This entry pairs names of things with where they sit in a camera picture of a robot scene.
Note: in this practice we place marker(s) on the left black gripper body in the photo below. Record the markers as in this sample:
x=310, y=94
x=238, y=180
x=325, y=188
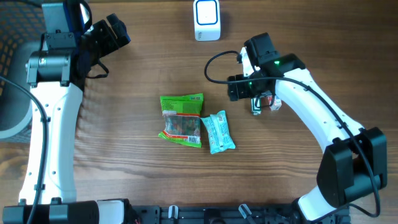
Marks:
x=104, y=35

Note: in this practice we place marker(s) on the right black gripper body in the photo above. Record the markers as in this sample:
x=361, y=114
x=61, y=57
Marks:
x=237, y=88

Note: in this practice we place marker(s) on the green small box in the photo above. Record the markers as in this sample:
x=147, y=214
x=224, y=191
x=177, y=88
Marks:
x=256, y=105

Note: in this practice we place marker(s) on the orange tissue packet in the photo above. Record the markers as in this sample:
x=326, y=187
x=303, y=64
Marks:
x=273, y=102

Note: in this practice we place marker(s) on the teal tissue packet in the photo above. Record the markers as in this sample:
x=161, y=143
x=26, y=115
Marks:
x=218, y=132

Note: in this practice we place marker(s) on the green gummy candy bag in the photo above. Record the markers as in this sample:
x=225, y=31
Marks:
x=182, y=119

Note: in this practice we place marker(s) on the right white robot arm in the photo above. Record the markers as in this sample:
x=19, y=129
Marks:
x=354, y=162

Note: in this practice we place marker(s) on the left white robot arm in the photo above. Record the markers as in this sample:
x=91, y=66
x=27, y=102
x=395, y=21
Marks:
x=56, y=73

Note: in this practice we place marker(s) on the white barcode scanner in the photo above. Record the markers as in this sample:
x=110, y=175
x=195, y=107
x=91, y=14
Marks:
x=207, y=20

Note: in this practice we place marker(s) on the grey mesh shopping basket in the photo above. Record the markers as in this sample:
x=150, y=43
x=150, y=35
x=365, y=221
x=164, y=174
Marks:
x=22, y=24

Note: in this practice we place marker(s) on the black mounting rail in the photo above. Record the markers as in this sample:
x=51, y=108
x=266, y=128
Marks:
x=279, y=213

